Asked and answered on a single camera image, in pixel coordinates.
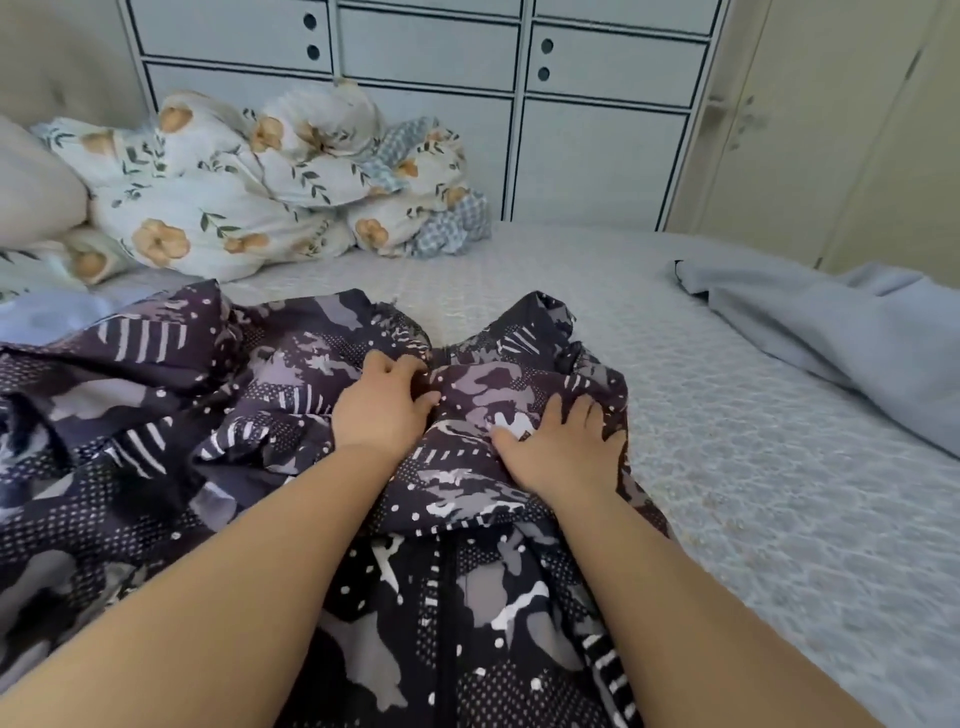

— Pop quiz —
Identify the person's left hand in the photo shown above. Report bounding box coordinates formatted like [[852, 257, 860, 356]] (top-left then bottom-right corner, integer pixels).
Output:
[[330, 348, 446, 467]]

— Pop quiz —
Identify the white door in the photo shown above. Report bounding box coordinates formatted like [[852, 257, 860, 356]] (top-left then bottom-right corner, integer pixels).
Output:
[[667, 0, 960, 290]]

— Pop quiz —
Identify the person's right hand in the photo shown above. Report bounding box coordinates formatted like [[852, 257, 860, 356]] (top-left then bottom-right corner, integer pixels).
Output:
[[487, 391, 629, 512]]

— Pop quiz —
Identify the pink plush pillow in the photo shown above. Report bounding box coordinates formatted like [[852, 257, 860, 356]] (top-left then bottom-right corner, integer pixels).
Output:
[[0, 112, 95, 252]]

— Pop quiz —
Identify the person's left forearm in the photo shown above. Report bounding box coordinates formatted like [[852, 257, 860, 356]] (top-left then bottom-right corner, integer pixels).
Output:
[[0, 442, 407, 728]]

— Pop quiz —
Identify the beige tufted headboard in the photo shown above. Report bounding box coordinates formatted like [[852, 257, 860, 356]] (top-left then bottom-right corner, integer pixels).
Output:
[[0, 0, 155, 134]]

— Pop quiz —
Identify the floral pillow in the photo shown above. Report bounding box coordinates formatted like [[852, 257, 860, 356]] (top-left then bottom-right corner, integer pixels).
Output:
[[0, 222, 149, 305]]

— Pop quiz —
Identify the person's right forearm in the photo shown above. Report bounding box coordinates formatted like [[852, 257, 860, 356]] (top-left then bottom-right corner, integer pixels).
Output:
[[552, 487, 887, 728]]

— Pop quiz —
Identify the dark purple patterned garment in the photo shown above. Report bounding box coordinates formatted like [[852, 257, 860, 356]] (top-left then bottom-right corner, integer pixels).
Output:
[[0, 279, 680, 728]]

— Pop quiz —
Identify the white wardrobe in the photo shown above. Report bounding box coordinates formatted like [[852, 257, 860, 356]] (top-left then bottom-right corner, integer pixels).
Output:
[[114, 0, 737, 236]]

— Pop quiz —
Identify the bed with grey patterned sheet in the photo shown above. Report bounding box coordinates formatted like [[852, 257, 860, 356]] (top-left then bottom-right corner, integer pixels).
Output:
[[0, 222, 960, 728]]

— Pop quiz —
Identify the light lavender sunscreen jacket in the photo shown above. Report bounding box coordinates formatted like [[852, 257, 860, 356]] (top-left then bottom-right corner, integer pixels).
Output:
[[0, 270, 204, 351]]

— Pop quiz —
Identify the floral bunched quilt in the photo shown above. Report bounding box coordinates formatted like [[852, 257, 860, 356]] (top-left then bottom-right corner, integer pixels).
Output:
[[372, 117, 495, 261]]

